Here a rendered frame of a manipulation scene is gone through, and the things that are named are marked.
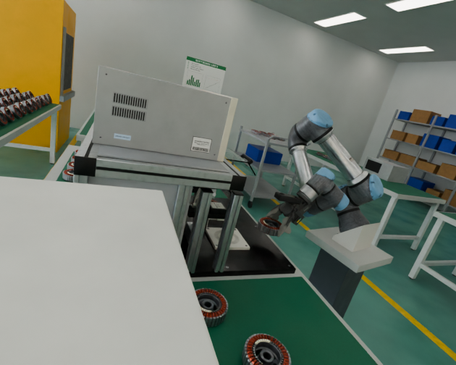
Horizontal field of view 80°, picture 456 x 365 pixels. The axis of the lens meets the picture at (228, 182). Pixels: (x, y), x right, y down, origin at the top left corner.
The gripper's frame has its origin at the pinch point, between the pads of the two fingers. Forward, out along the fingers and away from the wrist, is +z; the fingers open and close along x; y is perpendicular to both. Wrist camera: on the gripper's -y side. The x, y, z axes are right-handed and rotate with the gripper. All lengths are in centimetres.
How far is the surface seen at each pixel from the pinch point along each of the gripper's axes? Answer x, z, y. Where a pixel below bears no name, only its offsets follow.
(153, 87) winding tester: -8, -6, -73
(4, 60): 348, 89, -177
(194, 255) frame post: -19.4, 21.7, -31.9
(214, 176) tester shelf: -22, -1, -47
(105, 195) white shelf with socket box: -62, 6, -75
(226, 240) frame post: -20.2, 11.7, -27.6
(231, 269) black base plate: -18.8, 18.7, -16.2
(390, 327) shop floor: 5, -7, 160
